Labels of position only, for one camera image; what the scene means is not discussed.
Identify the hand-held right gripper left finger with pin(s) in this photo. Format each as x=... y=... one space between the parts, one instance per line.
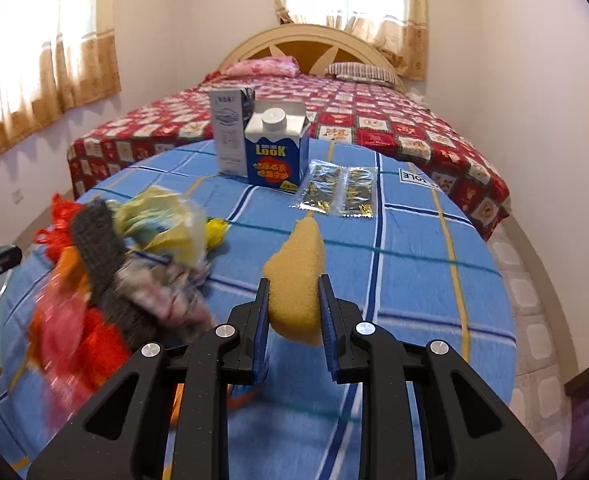
x=262 y=322

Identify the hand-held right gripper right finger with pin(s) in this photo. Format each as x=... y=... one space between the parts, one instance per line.
x=327 y=327

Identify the yellow sponge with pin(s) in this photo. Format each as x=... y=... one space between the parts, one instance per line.
x=294 y=270

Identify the red mesh bag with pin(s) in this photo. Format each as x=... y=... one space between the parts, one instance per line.
x=62 y=217

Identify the colourful wrapper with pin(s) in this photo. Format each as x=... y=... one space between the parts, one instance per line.
x=174 y=290

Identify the pink plastic wrapper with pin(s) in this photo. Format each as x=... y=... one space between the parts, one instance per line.
x=62 y=330

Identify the small yellow wrapper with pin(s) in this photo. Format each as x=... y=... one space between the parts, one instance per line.
x=217 y=232

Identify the blue checked tablecloth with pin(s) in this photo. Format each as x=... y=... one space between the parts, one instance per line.
x=414 y=270

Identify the clear black gold packet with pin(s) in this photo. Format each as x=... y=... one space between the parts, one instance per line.
x=319 y=187
x=358 y=192

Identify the clear yellow green plastic bag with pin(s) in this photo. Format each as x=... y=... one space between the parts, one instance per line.
x=159 y=220

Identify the blue milk carton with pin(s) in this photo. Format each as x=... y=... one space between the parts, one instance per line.
x=274 y=160

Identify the wide beige patterned curtain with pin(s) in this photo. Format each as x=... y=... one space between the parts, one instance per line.
x=39 y=60

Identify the grey white paper box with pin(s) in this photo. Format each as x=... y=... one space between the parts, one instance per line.
x=227 y=130

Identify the bed with red patterned cover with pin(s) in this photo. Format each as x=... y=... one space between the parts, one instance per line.
x=374 y=110

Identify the pink pillow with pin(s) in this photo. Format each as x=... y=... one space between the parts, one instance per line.
x=264 y=66

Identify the striped pillow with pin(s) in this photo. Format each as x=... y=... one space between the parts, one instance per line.
x=362 y=72

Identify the cream wooden headboard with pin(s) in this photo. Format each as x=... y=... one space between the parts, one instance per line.
x=294 y=42

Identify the beige flowered curtain panel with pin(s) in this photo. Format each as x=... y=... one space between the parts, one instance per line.
x=404 y=15

